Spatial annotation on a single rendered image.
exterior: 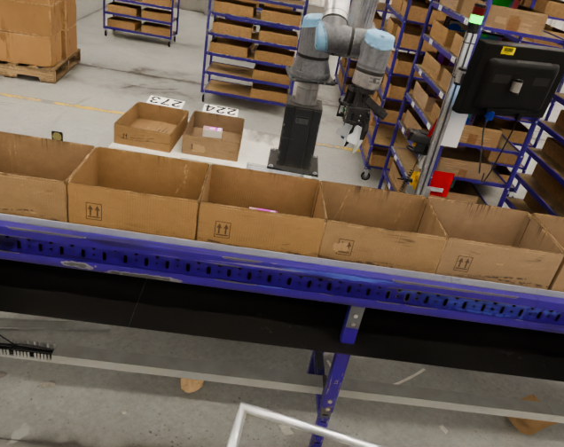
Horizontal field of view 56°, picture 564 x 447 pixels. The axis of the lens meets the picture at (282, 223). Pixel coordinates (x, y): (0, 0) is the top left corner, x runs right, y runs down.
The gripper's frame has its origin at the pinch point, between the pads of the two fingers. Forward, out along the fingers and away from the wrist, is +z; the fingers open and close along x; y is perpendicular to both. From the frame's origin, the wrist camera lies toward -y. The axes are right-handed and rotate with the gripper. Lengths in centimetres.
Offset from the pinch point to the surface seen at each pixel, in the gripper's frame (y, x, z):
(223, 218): 44, 8, 24
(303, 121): -23, -76, 17
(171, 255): 58, 8, 37
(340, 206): -5.1, -2.8, 24.3
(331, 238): 12.1, 21.2, 23.1
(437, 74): -127, -114, -9
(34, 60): 83, -457, 104
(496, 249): -36, 42, 15
